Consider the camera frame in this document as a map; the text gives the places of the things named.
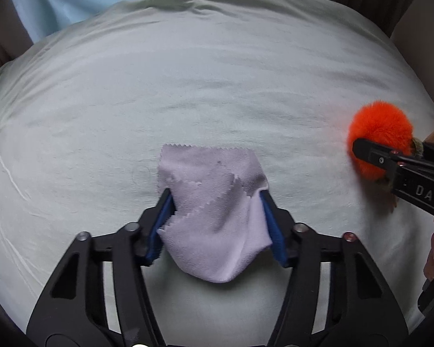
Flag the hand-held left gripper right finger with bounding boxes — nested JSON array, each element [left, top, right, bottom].
[[258, 190, 409, 337]]

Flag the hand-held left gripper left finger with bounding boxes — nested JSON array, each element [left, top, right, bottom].
[[26, 188, 176, 337]]

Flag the orange pom-pom hair tie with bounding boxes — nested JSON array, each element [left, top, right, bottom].
[[347, 102, 424, 181]]

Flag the lavender cleaning cloth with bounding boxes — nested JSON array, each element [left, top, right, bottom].
[[156, 143, 273, 283]]

